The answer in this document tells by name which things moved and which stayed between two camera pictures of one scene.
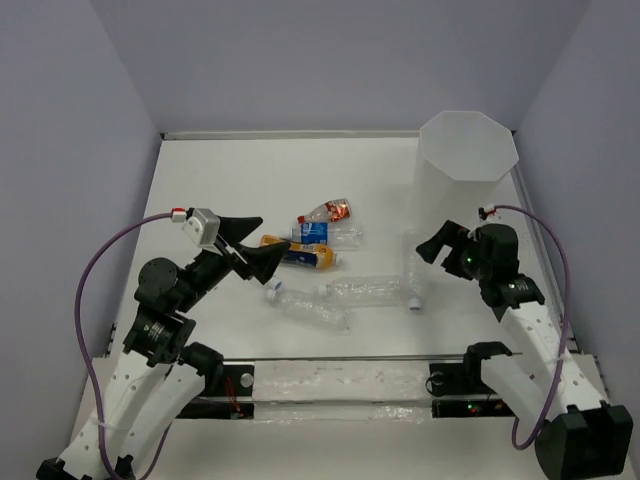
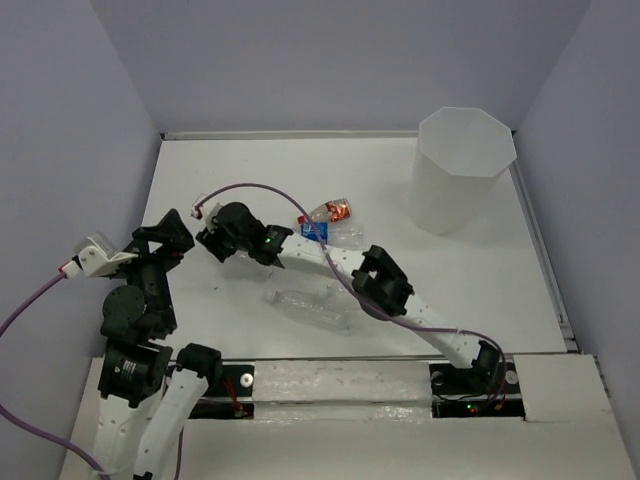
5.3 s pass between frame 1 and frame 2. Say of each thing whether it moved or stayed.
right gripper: moved
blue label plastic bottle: stayed
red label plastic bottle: stayed
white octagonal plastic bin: stayed
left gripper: moved
